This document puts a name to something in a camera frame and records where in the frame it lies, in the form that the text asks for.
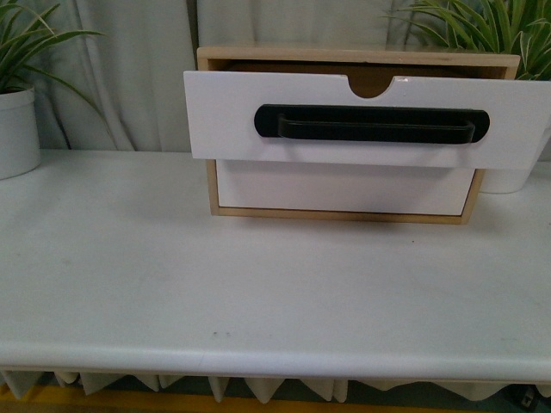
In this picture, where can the white pleated table skirt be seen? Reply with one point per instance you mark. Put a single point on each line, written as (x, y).
(480, 396)

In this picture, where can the left green spider plant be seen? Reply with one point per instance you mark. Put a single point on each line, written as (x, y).
(27, 33)

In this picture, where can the wooden drawer cabinet frame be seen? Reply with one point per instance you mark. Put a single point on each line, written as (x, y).
(369, 74)

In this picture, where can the black drawer handle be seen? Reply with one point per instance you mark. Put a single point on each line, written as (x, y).
(431, 126)

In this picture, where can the green spider plant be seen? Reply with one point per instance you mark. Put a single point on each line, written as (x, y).
(27, 33)
(520, 28)

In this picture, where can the white drawer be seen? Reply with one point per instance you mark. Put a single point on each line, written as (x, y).
(221, 106)
(343, 187)

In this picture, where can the right green spider plant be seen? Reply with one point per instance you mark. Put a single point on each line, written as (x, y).
(520, 28)

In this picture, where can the left white plant pot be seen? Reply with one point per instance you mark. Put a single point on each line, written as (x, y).
(20, 146)

